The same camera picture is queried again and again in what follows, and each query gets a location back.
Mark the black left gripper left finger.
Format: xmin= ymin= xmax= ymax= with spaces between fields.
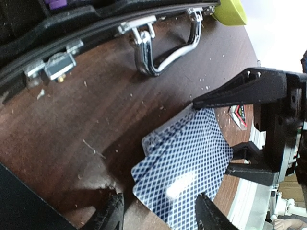
xmin=85 ymin=186 xmax=125 ymax=230

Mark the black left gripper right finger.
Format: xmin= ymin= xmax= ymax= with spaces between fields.
xmin=195 ymin=193 xmax=238 ymax=230

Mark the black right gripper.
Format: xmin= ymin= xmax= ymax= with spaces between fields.
xmin=192 ymin=54 xmax=307 ymax=186

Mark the blue checkered playing card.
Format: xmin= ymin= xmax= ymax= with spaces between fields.
xmin=131 ymin=108 xmax=233 ymax=230

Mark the black poker chip case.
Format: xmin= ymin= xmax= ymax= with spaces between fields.
xmin=0 ymin=0 xmax=220 ymax=104

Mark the red and black triangle card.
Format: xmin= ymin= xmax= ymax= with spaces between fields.
xmin=228 ymin=104 xmax=247 ymax=131

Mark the round black poker mat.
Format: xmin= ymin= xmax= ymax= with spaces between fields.
xmin=0 ymin=164 xmax=76 ymax=230

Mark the yellow-green bowl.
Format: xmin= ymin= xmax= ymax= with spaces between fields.
xmin=212 ymin=0 xmax=247 ymax=26

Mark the aluminium front rail base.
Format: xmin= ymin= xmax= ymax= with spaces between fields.
xmin=226 ymin=124 xmax=274 ymax=230

